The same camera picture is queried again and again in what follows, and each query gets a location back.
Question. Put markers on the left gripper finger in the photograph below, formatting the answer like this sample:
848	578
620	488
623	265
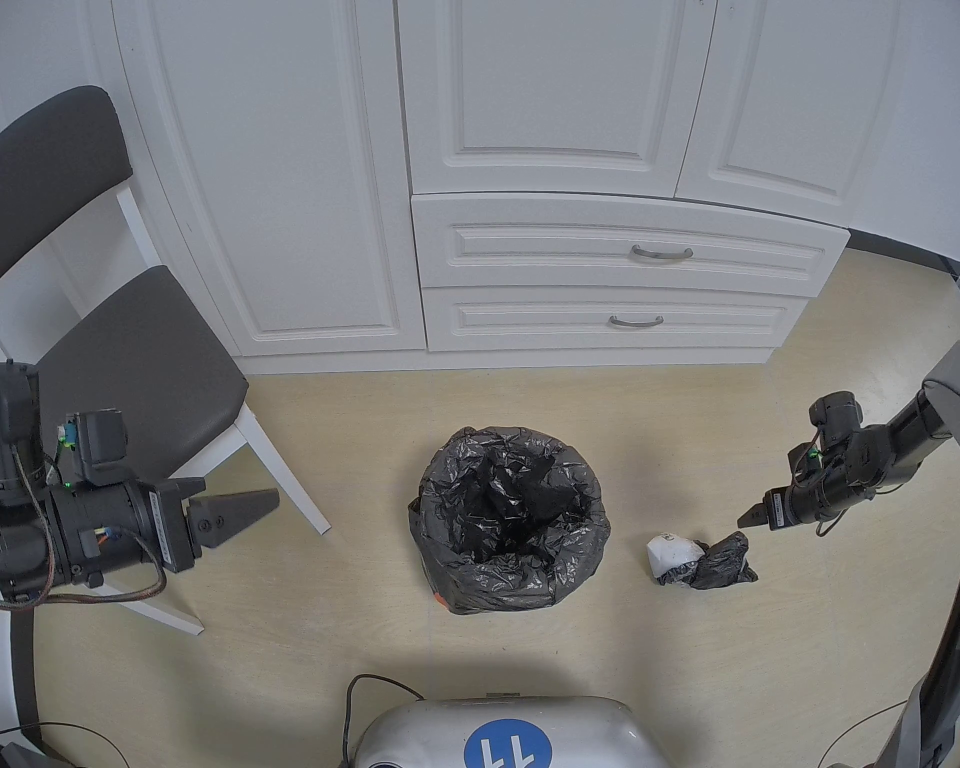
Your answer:
217	521

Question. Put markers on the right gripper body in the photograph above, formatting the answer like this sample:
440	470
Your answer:
802	506

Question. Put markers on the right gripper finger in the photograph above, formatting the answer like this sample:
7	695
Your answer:
756	519

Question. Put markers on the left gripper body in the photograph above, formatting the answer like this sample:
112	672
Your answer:
112	525

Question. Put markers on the black plastic bag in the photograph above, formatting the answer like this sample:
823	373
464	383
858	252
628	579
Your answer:
450	525

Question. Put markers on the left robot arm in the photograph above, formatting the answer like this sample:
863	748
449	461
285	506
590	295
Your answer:
19	555

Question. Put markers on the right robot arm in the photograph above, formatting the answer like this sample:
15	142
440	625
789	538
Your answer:
900	442

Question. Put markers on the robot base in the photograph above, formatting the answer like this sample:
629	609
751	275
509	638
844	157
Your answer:
420	735

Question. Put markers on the crumpled white paper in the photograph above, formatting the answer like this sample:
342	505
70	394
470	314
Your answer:
671	555

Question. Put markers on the white chair with grey cushions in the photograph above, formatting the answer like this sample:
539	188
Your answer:
150	360

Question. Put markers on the white wardrobe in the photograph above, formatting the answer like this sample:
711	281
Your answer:
300	187

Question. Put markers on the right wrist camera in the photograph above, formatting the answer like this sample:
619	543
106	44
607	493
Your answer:
802	465

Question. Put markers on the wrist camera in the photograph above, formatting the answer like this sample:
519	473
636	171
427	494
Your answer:
802	465
101	442

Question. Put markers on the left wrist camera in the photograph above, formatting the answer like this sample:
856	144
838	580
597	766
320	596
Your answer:
101	442

